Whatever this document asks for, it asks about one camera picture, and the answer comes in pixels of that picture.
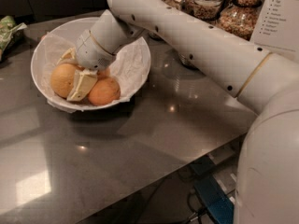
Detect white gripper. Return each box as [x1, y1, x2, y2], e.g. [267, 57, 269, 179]
[57, 30, 116, 102]

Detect orange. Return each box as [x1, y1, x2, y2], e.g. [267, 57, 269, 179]
[88, 77, 121, 105]
[50, 63, 78, 98]
[97, 68, 110, 79]

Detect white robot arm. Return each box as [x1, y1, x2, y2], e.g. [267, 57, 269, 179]
[75, 0, 299, 224]

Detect white bowl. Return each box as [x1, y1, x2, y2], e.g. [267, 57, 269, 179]
[30, 17, 152, 112]

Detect white paper liner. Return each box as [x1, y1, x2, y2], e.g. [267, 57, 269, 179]
[36, 35, 150, 113]

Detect green snack packet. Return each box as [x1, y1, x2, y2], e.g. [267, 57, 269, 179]
[0, 16, 27, 62]

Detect front glass cereal jar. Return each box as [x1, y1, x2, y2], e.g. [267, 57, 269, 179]
[181, 0, 223, 24]

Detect grey floor boxes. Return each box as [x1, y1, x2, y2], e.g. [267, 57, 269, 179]
[208, 146, 236, 203]

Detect right glass cereal jar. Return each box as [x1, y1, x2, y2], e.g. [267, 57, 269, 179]
[218, 0, 263, 40]

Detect blue box under table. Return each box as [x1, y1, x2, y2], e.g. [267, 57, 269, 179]
[191, 155, 234, 224]

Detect white allergen info card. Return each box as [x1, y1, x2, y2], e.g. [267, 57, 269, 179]
[250, 0, 299, 59]

